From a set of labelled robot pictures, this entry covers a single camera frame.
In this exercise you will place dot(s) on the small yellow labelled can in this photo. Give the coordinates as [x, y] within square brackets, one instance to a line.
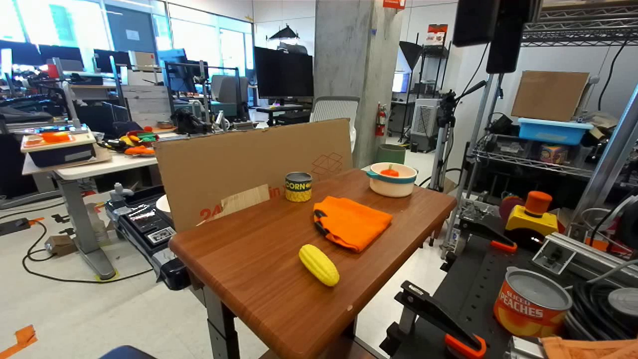
[298, 185]

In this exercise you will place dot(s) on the large orange peaches can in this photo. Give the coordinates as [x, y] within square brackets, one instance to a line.
[529, 301]

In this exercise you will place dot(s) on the folded orange cloth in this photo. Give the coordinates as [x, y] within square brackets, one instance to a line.
[350, 221]

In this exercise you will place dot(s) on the brown cardboard backboard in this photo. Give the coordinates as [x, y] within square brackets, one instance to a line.
[252, 170]

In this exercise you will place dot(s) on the white bowl with food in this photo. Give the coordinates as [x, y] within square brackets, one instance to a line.
[392, 178]

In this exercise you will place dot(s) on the yellow toy corn cob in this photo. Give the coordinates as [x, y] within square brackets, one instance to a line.
[320, 263]

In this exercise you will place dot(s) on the red fire extinguisher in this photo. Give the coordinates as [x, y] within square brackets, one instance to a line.
[380, 120]

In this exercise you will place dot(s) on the black computer monitor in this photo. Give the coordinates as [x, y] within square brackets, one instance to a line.
[284, 74]

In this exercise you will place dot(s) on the grey concrete pillar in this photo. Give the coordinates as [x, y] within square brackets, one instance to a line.
[354, 66]

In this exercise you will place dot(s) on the black control box with labels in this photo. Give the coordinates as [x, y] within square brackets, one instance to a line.
[149, 229]

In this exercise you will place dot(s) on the yellow emergency stop button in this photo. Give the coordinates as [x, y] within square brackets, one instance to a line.
[533, 213]

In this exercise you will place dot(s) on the blue plastic bin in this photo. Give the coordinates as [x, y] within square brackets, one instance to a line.
[553, 130]

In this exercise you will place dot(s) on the white height adjustable desk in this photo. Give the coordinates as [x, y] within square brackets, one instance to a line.
[81, 191]

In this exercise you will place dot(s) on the cardboard sheet on shelf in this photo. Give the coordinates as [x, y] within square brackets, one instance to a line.
[549, 94]

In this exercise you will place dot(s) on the black box with orange item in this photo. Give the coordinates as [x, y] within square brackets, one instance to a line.
[61, 146]

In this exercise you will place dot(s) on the orange cloth piece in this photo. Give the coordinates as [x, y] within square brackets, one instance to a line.
[589, 347]

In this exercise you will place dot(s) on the black camera on tripod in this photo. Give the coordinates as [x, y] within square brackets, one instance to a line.
[450, 116]

